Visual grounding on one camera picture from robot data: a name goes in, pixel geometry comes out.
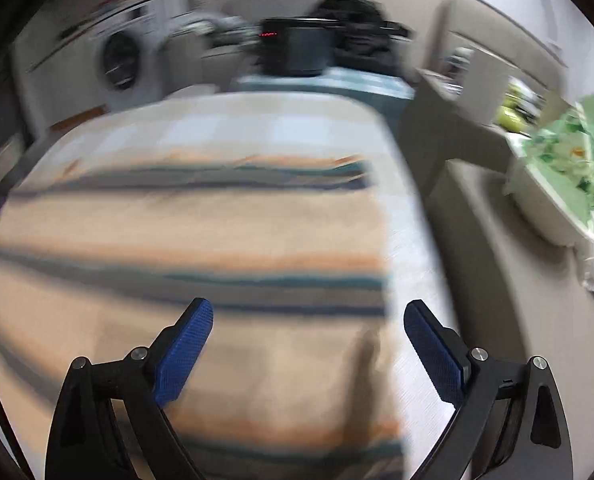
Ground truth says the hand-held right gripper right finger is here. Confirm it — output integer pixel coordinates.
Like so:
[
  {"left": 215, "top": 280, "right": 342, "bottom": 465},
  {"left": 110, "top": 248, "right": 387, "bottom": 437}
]
[{"left": 403, "top": 299, "right": 574, "bottom": 480}]

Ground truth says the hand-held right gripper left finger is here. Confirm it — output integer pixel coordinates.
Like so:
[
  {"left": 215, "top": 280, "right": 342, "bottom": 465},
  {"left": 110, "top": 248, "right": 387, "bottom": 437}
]
[{"left": 44, "top": 298, "right": 214, "bottom": 480}]

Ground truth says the beige striped small garment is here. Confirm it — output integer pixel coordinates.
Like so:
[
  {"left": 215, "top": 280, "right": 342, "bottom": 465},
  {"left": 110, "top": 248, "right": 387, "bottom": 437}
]
[{"left": 0, "top": 152, "right": 408, "bottom": 480}]

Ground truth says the white plastic basin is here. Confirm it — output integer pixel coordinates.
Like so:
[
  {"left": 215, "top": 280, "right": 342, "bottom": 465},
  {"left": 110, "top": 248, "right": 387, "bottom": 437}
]
[{"left": 504, "top": 157, "right": 594, "bottom": 247}]

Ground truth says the green printed bag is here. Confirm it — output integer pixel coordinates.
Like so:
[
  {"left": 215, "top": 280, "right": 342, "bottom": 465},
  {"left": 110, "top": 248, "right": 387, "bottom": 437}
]
[{"left": 522, "top": 95, "right": 594, "bottom": 213}]

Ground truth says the yellow-green packet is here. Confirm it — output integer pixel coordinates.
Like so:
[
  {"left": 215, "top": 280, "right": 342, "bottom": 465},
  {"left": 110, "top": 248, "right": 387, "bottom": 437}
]
[{"left": 494, "top": 77, "right": 542, "bottom": 131}]

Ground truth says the light blue cloth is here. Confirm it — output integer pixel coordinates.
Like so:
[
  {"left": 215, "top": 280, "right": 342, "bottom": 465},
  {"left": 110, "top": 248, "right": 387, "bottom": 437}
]
[{"left": 232, "top": 67, "right": 418, "bottom": 111}]

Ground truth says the white washing machine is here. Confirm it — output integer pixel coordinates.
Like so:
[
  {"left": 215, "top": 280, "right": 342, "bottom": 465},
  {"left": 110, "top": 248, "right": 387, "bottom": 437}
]
[{"left": 89, "top": 0, "right": 165, "bottom": 106}]

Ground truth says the black bag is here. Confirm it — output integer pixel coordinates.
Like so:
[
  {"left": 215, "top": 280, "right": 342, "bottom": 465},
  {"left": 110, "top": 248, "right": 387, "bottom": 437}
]
[{"left": 312, "top": 0, "right": 408, "bottom": 78}]

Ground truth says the black appliance with red display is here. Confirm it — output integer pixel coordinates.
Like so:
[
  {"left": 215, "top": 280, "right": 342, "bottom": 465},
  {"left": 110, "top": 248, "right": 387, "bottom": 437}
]
[{"left": 257, "top": 17, "right": 335, "bottom": 77}]

